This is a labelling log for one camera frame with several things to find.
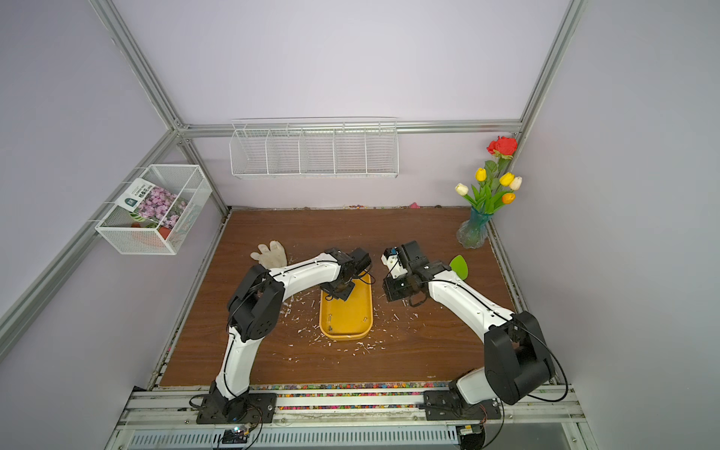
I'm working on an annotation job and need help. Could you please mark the white wire wall shelf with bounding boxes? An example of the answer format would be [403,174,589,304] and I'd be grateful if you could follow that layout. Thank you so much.
[229,116,399,178]

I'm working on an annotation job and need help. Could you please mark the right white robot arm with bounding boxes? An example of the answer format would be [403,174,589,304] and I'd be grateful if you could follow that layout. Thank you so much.
[381,241,561,405]

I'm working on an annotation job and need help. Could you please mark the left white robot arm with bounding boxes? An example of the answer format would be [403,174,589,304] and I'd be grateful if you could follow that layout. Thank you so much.
[211,247,371,401]

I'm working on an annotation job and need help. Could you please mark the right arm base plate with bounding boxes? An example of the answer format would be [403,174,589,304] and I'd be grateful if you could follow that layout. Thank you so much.
[419,389,502,422]

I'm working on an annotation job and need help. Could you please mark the pink flower packet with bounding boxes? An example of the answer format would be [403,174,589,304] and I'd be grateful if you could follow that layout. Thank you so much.
[114,178,189,230]

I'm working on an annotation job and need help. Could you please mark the aluminium front rail frame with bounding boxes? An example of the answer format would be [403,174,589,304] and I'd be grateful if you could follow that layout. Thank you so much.
[105,382,598,449]

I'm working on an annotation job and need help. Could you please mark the white wire basket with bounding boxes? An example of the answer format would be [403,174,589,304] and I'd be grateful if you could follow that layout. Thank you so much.
[96,164,212,256]

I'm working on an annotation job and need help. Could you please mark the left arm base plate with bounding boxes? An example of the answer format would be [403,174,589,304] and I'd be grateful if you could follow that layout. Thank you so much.
[196,392,278,425]

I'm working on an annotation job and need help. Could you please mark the artificial flower bouquet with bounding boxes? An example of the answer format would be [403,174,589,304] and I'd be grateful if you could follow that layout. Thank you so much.
[455,136,522,216]

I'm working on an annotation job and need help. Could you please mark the white rubber glove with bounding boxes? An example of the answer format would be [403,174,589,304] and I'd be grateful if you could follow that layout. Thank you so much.
[250,240,288,269]

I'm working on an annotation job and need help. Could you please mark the yellow plastic storage box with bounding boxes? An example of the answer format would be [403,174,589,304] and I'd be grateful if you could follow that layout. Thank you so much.
[319,274,374,341]

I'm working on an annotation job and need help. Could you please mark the blue glass vase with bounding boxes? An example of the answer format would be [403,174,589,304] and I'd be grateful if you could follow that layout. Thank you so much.
[456,208,492,249]

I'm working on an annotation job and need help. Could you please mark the green leaf spatula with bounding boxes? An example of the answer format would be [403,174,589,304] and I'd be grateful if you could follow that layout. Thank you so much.
[449,255,469,281]

